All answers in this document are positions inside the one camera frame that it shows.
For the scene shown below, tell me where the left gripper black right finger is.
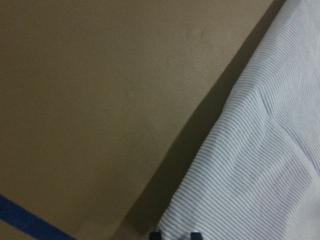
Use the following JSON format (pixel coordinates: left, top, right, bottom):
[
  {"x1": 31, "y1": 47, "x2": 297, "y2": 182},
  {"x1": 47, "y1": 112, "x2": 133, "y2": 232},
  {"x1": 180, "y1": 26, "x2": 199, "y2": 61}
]
[{"x1": 190, "y1": 232, "x2": 202, "y2": 240}]

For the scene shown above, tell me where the light blue striped shirt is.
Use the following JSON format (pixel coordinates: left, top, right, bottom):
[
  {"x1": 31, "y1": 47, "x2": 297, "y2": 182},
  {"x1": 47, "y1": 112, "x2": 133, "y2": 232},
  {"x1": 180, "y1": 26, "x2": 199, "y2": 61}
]
[{"x1": 157, "y1": 0, "x2": 320, "y2": 240}]

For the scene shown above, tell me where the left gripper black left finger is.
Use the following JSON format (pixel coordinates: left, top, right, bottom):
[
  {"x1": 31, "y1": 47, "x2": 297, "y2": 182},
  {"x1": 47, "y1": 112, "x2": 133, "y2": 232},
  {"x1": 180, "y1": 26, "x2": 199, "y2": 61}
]
[{"x1": 149, "y1": 232, "x2": 162, "y2": 240}]

